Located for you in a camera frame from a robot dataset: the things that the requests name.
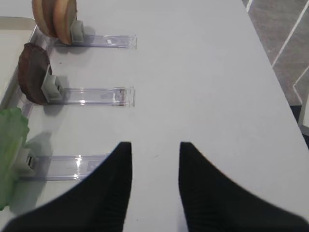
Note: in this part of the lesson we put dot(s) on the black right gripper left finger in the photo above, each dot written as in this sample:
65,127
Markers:
97,204

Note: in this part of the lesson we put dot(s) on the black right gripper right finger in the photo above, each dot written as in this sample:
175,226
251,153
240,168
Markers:
214,203

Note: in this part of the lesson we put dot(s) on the clear track lettuce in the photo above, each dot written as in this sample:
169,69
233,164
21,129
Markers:
63,168

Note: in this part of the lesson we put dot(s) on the grey pusher block lettuce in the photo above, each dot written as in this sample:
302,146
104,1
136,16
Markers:
25,162

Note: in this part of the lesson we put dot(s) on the standing green lettuce leaf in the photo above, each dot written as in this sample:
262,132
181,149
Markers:
13,135

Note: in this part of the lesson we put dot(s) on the standing brown meat patty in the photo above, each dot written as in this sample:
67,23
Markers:
32,67

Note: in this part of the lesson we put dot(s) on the clear track patty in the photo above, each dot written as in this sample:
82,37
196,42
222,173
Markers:
117,96

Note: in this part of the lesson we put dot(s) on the grey pusher block patty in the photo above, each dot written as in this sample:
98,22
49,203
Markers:
52,88

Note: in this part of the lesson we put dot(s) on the clear track bun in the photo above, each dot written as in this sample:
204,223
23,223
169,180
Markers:
107,41

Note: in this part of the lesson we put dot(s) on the grey pusher block bun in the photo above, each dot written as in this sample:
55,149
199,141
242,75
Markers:
77,31

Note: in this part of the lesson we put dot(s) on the white rectangular tray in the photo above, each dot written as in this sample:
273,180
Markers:
14,33

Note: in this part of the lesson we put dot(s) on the sesame bun near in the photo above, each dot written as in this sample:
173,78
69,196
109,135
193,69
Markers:
63,16

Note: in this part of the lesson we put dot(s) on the sesame bun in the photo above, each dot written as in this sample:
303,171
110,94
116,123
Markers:
43,15
63,16

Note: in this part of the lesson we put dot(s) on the sesame bun far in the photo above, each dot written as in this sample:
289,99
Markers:
43,15

